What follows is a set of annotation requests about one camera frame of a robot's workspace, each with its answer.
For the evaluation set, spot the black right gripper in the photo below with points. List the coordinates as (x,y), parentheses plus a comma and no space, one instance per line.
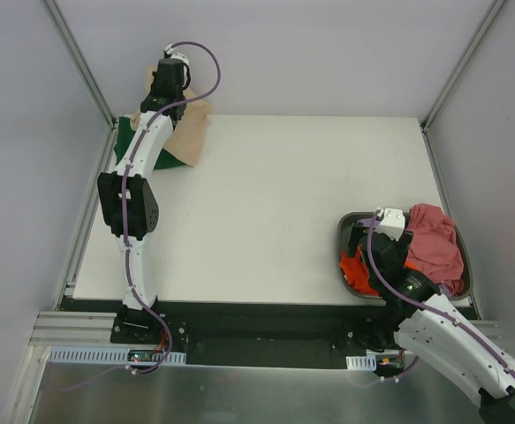
(373,241)

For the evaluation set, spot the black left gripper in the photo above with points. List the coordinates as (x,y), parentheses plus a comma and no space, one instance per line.
(171,71)

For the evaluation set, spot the beige t shirt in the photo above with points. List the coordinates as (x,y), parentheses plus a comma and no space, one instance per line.
(188,138)

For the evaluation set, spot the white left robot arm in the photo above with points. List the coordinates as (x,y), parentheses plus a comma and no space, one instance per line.
(129,207)

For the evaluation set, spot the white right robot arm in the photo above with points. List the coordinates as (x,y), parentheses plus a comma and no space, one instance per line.
(440,335)

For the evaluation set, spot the orange t shirt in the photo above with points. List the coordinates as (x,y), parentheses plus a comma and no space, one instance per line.
(355,273)

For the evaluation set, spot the pink t shirt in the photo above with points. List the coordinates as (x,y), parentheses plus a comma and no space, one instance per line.
(434,250)

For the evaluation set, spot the grey plastic bin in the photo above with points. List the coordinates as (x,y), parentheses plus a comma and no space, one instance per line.
(467,274)

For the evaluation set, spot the folded green t shirt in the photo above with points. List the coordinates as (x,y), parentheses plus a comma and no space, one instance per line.
(125,135)

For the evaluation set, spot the left aluminium corner post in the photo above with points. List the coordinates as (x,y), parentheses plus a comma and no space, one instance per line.
(75,53)

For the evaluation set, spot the aluminium corner post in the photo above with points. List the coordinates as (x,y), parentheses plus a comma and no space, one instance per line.
(75,53)
(486,23)

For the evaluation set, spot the right aluminium corner post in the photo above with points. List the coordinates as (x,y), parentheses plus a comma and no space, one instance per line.
(486,23)

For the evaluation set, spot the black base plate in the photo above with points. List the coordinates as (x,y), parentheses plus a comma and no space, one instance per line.
(255,335)

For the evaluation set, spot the aluminium frame rail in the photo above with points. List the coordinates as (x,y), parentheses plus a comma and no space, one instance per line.
(64,328)

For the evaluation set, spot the white slotted cable duct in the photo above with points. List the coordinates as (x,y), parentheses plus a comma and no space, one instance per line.
(114,356)

